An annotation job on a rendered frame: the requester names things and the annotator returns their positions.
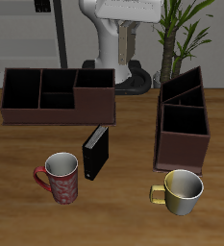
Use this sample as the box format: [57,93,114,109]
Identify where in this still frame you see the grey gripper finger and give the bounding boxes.
[128,21,138,62]
[117,24,132,66]

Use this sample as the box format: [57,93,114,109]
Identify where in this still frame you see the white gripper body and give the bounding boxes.
[95,0,165,24]

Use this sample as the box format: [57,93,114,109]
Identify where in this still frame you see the dark brown desk caddy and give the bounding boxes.
[0,66,117,127]
[152,65,212,177]

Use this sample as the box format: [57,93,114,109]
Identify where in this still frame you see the black book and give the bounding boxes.
[82,124,111,183]

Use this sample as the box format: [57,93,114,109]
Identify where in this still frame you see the green pot plant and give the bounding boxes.
[152,0,216,89]

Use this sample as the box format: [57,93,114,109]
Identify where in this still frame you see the small black box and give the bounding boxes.
[34,0,52,13]

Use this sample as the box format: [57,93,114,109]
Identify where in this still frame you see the white shelf unit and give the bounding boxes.
[0,0,62,62]

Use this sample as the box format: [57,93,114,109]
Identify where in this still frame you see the red patterned mug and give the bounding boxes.
[32,151,80,207]

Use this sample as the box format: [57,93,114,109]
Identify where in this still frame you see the yellow and white mug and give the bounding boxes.
[148,168,205,217]

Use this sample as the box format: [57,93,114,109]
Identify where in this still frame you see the flat black base plate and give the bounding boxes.
[81,59,153,96]

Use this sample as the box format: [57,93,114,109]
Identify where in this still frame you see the dark upright post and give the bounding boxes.
[52,0,69,69]

